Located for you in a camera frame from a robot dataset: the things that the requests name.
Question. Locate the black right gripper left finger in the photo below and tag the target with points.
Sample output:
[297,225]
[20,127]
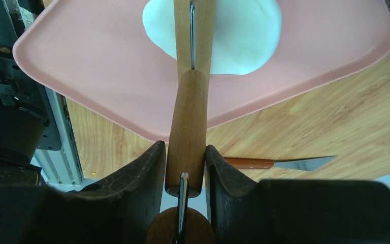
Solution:
[116,209]

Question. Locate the white dough ball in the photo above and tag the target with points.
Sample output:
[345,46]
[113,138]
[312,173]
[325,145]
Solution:
[246,33]

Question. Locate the metal dough scraper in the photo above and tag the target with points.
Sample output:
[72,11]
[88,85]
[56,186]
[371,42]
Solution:
[308,164]

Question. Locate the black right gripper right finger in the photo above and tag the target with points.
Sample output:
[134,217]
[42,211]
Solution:
[241,210]

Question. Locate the wooden dough roller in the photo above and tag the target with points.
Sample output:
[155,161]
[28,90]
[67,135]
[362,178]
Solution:
[194,31]

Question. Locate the pink rectangular tray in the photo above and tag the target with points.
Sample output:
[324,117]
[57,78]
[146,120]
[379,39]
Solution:
[98,54]

